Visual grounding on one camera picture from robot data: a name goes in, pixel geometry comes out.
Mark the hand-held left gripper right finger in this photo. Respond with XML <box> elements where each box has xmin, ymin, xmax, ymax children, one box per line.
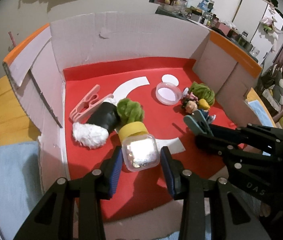
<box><xmin>160</xmin><ymin>146</ymin><xmax>272</xmax><ymax>240</ymax></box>

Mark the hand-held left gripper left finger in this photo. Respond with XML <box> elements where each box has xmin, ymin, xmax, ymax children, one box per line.
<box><xmin>13</xmin><ymin>145</ymin><xmax>124</xmax><ymax>240</ymax></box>

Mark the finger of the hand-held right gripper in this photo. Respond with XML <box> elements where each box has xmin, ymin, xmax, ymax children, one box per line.
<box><xmin>209</xmin><ymin>124</ymin><xmax>283</xmax><ymax>144</ymax></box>
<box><xmin>197</xmin><ymin>134</ymin><xmax>283</xmax><ymax>164</ymax></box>

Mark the teal plastic clip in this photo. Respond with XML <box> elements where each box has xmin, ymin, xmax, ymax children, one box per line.
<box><xmin>184</xmin><ymin>110</ymin><xmax>213</xmax><ymax>137</ymax></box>

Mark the clear container yellow lid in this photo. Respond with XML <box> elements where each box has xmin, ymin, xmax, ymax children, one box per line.
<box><xmin>118</xmin><ymin>121</ymin><xmax>161</xmax><ymax>172</ymax></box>

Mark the orange cardboard box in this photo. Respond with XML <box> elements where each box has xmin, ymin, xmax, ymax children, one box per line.
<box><xmin>3</xmin><ymin>11</ymin><xmax>263</xmax><ymax>239</ymax></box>

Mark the black-haired doll figurine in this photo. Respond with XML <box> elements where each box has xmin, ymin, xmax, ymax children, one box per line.
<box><xmin>183</xmin><ymin>99</ymin><xmax>217</xmax><ymax>124</ymax></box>

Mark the green fuzzy scrunchie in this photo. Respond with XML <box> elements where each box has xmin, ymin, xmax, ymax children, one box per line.
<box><xmin>189</xmin><ymin>81</ymin><xmax>216</xmax><ymax>105</ymax></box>
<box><xmin>116</xmin><ymin>98</ymin><xmax>145</xmax><ymax>125</ymax></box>

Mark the black white plush roll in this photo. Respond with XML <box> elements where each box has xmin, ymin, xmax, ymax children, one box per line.
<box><xmin>72</xmin><ymin>101</ymin><xmax>120</xmax><ymax>150</ymax></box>

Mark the clear round plastic dish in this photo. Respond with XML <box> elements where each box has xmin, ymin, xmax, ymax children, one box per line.
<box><xmin>156</xmin><ymin>81</ymin><xmax>181</xmax><ymax>105</ymax></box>

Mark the pink plastic clip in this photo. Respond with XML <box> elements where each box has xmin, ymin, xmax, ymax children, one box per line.
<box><xmin>69</xmin><ymin>84</ymin><xmax>114</xmax><ymax>123</ymax></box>

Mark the person's right hand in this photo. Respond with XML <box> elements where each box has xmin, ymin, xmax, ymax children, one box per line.
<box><xmin>259</xmin><ymin>200</ymin><xmax>277</xmax><ymax>218</ymax></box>

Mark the grey white plush toy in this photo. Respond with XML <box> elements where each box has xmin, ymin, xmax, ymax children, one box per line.
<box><xmin>263</xmin><ymin>64</ymin><xmax>283</xmax><ymax>110</ymax></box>

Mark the blue fluffy mat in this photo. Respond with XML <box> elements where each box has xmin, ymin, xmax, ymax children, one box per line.
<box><xmin>0</xmin><ymin>99</ymin><xmax>277</xmax><ymax>240</ymax></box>

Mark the white refrigerator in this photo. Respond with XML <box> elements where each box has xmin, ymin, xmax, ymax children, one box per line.
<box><xmin>232</xmin><ymin>0</ymin><xmax>283</xmax><ymax>63</ymax></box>

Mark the row of bottles and jars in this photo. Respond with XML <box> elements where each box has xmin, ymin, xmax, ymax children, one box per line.
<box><xmin>165</xmin><ymin>0</ymin><xmax>261</xmax><ymax>57</ymax></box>

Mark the pink stick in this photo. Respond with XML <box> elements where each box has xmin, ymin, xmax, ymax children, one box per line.
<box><xmin>8</xmin><ymin>31</ymin><xmax>17</xmax><ymax>48</ymax></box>

